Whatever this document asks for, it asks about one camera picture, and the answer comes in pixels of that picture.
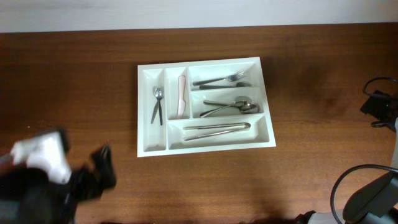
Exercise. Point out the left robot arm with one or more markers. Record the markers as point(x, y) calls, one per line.
point(42, 188)

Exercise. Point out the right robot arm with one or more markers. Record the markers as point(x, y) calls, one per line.
point(375, 202)

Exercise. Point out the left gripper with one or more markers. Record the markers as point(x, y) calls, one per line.
point(99, 181)

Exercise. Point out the metal tablespoon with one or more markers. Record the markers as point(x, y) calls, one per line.
point(239, 99)
point(244, 107)

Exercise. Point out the white cutlery tray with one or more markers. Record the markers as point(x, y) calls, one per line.
point(160, 133)

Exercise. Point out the small metal teaspoon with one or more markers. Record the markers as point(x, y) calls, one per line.
point(160, 115)
point(155, 112)

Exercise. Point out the metal fork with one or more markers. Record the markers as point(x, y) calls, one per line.
point(237, 85)
point(229, 78)

